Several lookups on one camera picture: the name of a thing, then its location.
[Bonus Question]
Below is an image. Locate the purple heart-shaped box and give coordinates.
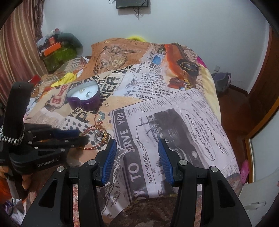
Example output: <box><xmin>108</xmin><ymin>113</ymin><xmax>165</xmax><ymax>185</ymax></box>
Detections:
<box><xmin>66</xmin><ymin>80</ymin><xmax>101</xmax><ymax>111</ymax></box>

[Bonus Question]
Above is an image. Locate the yellow bedsheet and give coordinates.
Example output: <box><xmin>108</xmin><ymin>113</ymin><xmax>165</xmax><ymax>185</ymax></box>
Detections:
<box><xmin>196</xmin><ymin>65</ymin><xmax>221</xmax><ymax>119</ymax></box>

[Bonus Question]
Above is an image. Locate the orange box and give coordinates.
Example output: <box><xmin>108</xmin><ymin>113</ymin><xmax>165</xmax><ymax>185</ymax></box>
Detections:
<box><xmin>41</xmin><ymin>42</ymin><xmax>61</xmax><ymax>56</ymax></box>

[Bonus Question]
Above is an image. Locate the yellow cloth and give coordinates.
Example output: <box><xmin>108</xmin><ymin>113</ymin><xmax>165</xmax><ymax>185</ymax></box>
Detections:
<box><xmin>51</xmin><ymin>73</ymin><xmax>77</xmax><ymax>87</ymax></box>

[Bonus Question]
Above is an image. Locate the brown wooden door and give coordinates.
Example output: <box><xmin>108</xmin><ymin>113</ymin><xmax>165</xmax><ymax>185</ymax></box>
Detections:
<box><xmin>247</xmin><ymin>26</ymin><xmax>279</xmax><ymax>140</ymax></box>

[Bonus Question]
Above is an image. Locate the green box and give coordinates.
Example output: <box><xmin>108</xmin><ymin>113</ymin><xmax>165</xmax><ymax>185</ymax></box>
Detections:
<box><xmin>42</xmin><ymin>47</ymin><xmax>77</xmax><ymax>72</ymax></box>

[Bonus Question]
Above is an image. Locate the red object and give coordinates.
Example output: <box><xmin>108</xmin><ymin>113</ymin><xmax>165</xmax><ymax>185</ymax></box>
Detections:
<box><xmin>27</xmin><ymin>75</ymin><xmax>42</xmax><ymax>85</ymax></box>

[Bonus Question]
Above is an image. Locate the striped brown curtain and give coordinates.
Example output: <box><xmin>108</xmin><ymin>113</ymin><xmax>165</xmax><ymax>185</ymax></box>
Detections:
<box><xmin>0</xmin><ymin>0</ymin><xmax>46</xmax><ymax>105</ymax></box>

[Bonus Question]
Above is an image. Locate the newspaper print blanket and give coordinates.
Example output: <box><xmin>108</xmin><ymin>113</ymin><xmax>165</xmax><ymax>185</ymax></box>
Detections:
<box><xmin>22</xmin><ymin>38</ymin><xmax>243</xmax><ymax>227</ymax></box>

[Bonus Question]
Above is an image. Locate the red thread bracelet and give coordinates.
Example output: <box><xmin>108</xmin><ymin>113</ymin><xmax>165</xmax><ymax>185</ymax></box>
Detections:
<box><xmin>77</xmin><ymin>124</ymin><xmax>114</xmax><ymax>151</ymax></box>

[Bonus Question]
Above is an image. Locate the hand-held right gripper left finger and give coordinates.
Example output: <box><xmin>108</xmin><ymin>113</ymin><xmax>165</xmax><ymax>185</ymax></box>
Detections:
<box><xmin>21</xmin><ymin>138</ymin><xmax>117</xmax><ymax>227</ymax></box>

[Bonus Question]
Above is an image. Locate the wood framed mirror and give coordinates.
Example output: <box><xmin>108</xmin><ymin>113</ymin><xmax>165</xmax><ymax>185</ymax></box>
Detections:
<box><xmin>244</xmin><ymin>131</ymin><xmax>279</xmax><ymax>184</ymax></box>

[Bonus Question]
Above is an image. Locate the person's left hand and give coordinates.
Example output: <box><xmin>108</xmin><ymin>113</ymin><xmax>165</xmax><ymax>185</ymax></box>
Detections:
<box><xmin>21</xmin><ymin>173</ymin><xmax>30</xmax><ymax>190</ymax></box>

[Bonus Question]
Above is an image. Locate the black wall monitor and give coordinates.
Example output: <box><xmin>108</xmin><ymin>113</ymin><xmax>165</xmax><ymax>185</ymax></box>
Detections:
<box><xmin>115</xmin><ymin>0</ymin><xmax>150</xmax><ymax>9</ymax></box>

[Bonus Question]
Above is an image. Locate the purple bag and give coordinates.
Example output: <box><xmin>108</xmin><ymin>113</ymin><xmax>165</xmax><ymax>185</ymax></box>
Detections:
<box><xmin>210</xmin><ymin>72</ymin><xmax>232</xmax><ymax>94</ymax></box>

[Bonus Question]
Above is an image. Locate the brown patterned bedspread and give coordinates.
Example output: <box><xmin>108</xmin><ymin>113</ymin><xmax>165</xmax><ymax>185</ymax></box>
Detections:
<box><xmin>28</xmin><ymin>172</ymin><xmax>242</xmax><ymax>227</ymax></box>

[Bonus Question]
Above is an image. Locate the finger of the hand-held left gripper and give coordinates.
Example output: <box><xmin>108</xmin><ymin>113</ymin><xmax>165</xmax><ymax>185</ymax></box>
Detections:
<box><xmin>25</xmin><ymin>125</ymin><xmax>80</xmax><ymax>140</ymax></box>
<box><xmin>28</xmin><ymin>136</ymin><xmax>89</xmax><ymax>151</ymax></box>

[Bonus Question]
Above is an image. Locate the pink plastic item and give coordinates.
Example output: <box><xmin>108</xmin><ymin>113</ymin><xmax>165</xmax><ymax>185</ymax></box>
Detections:
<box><xmin>240</xmin><ymin>160</ymin><xmax>250</xmax><ymax>181</ymax></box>

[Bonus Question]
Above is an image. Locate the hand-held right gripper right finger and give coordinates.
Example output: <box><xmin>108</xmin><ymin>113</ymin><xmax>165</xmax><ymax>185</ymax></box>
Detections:
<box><xmin>157</xmin><ymin>138</ymin><xmax>251</xmax><ymax>227</ymax></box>

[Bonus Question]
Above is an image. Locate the silver ring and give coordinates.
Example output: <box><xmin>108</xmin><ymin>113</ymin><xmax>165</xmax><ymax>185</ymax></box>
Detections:
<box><xmin>93</xmin><ymin>130</ymin><xmax>103</xmax><ymax>144</ymax></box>

